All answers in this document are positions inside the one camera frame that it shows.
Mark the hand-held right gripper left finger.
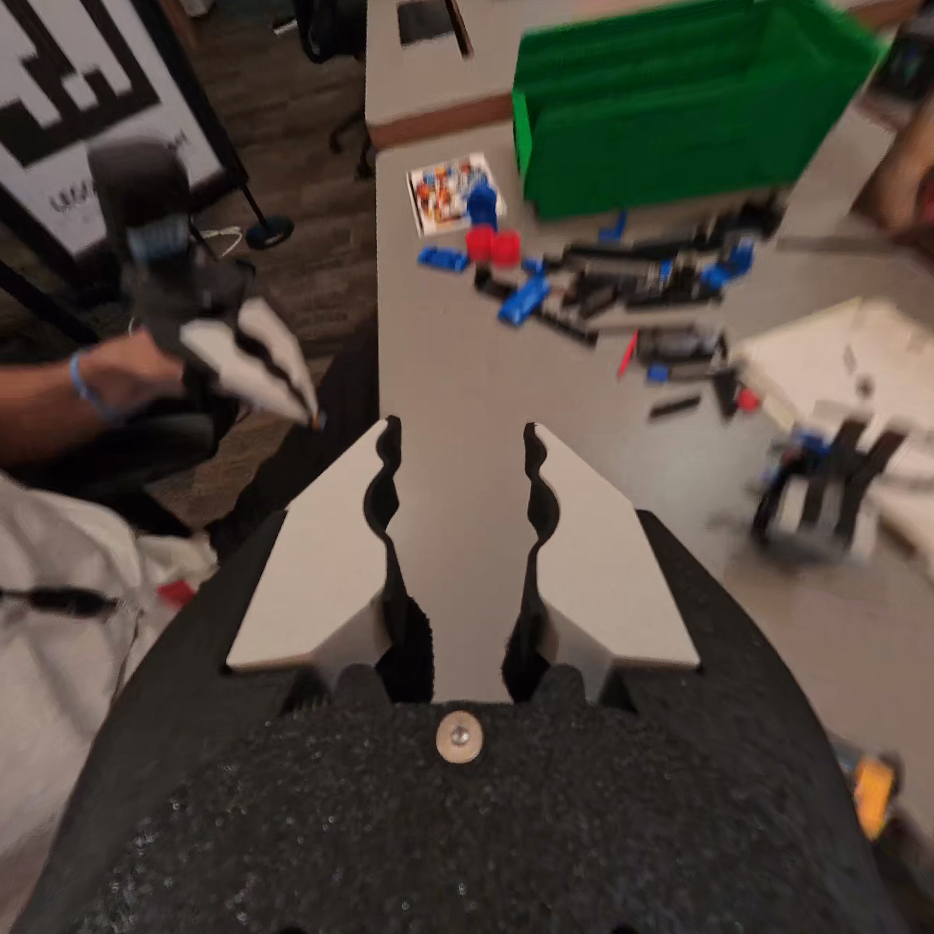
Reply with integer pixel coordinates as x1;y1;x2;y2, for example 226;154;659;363
225;416;433;703

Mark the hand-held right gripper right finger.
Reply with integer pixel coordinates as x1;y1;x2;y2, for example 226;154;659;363
502;420;703;703

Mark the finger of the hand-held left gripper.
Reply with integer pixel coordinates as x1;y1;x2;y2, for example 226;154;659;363
235;296;323;423
179;321;316;429

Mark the person's left forearm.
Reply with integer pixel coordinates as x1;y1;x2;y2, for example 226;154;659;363
0;356;99;469

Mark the grey black lego vehicle assembly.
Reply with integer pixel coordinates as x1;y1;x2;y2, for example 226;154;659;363
750;416;912;564

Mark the large blue lego panel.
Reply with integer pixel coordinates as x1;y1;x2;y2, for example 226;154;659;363
498;275;553;328

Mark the pile of lego pieces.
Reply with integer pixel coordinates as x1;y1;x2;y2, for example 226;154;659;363
474;188;788;426

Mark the lego instruction booklet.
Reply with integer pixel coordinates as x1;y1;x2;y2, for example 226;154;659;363
730;295;934;566

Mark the person's left hand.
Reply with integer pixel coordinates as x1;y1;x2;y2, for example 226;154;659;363
76;337;189;426

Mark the black floor stand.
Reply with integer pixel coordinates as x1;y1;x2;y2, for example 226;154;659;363
237;171;296;251

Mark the blue wristband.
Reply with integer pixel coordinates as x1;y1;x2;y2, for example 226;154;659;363
69;350;124;426

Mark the black white printed board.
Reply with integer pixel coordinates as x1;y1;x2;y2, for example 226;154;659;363
0;0;229;258

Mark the colourful sticker sheet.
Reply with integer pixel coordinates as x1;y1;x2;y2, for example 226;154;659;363
406;151;509;239

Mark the black office chair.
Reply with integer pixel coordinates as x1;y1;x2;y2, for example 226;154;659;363
295;0;377;182

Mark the green plastic bin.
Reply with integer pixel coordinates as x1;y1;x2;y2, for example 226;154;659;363
511;0;890;221

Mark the black strap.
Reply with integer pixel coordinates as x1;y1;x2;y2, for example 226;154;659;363
0;586;124;620

